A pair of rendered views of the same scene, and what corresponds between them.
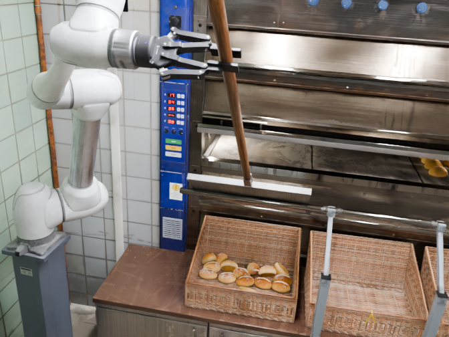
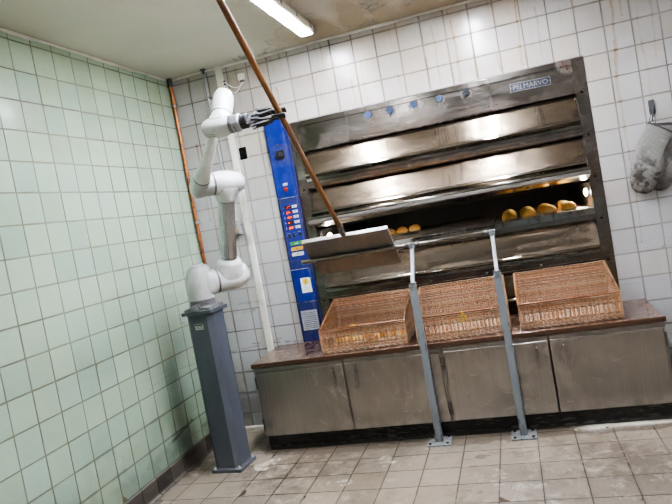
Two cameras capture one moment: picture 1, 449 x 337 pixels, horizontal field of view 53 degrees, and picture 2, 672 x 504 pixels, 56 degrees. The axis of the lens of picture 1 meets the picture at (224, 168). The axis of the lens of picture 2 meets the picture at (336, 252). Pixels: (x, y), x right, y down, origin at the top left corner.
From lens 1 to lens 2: 223 cm
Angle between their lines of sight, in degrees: 22
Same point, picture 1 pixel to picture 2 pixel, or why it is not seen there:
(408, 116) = (459, 173)
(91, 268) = (251, 383)
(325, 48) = (386, 143)
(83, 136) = (225, 215)
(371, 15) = (408, 113)
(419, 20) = (441, 106)
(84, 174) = (230, 247)
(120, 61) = (233, 126)
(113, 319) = (269, 381)
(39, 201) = (202, 271)
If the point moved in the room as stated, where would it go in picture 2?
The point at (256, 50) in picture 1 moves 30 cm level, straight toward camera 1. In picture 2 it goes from (339, 158) to (331, 155)
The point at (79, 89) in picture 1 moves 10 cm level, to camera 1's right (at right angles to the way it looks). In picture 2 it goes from (219, 179) to (236, 175)
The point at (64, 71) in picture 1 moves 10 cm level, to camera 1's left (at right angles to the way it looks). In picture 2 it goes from (209, 156) to (191, 160)
